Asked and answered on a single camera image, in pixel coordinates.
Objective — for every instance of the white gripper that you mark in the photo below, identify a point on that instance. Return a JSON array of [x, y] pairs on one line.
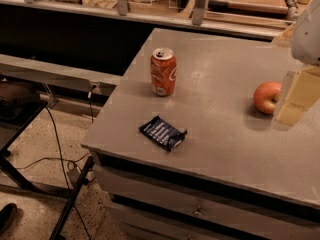
[[307, 37]]

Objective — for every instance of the red apple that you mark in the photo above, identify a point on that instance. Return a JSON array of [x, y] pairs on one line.
[[266, 96]]

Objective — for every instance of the grey drawer cabinet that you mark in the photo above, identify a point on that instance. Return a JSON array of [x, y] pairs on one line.
[[234, 176]]

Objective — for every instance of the orange soda can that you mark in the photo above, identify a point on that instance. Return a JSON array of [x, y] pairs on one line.
[[163, 68]]

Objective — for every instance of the dark blue snack wrapper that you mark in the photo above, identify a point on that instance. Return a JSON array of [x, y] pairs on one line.
[[163, 133]]

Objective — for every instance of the black shoe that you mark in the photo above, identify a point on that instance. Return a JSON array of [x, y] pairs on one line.
[[7, 215]]

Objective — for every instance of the black metal table frame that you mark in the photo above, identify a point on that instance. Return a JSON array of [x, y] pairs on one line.
[[31, 150]]

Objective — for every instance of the grey metal rail shelf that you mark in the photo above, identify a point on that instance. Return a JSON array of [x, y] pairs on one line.
[[58, 75]]

